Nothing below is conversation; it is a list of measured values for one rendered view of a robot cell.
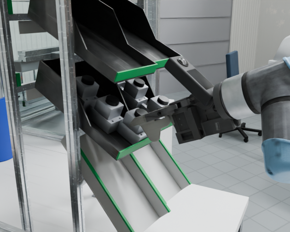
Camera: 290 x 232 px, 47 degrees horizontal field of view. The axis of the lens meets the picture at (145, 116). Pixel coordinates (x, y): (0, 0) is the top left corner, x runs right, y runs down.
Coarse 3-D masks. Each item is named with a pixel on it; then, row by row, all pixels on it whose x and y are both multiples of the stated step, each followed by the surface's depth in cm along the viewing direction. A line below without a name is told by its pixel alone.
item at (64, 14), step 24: (0, 0) 69; (144, 0) 89; (0, 24) 71; (0, 48) 73; (72, 48) 66; (72, 72) 67; (72, 96) 68; (72, 120) 69; (72, 144) 71; (24, 168) 82; (72, 168) 73; (24, 192) 83; (72, 192) 75; (24, 216) 85; (72, 216) 77
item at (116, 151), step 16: (48, 64) 77; (80, 64) 86; (48, 80) 75; (96, 80) 84; (48, 96) 76; (80, 112) 71; (96, 128) 74; (112, 144) 71; (128, 144) 73; (144, 144) 74
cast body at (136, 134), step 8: (128, 112) 72; (136, 112) 72; (144, 112) 72; (128, 120) 72; (120, 128) 74; (128, 128) 73; (136, 128) 71; (128, 136) 73; (136, 136) 72; (144, 136) 73
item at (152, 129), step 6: (144, 114) 68; (138, 120) 67; (144, 120) 66; (162, 120) 65; (168, 120) 65; (132, 126) 68; (144, 126) 67; (150, 126) 66; (156, 126) 66; (162, 126) 66; (150, 132) 67; (156, 132) 66; (150, 138) 67; (156, 138) 66
